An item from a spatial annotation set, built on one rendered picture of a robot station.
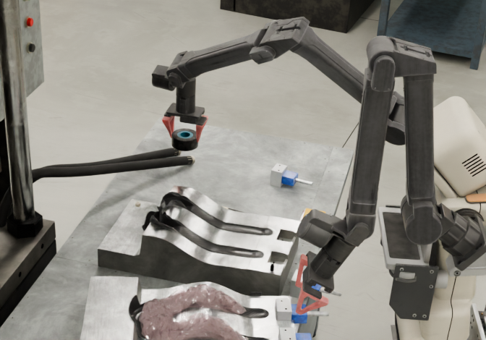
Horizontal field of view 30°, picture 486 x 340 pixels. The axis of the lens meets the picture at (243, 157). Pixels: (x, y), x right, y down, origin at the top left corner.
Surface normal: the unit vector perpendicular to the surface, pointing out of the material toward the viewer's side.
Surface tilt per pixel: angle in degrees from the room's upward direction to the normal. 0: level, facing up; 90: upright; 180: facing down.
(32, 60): 90
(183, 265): 90
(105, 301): 0
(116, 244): 0
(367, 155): 90
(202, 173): 0
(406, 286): 90
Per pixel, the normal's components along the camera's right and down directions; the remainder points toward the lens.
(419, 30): 0.05, -0.87
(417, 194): -0.12, 0.29
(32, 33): 0.97, 0.17
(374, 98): -0.10, 0.60
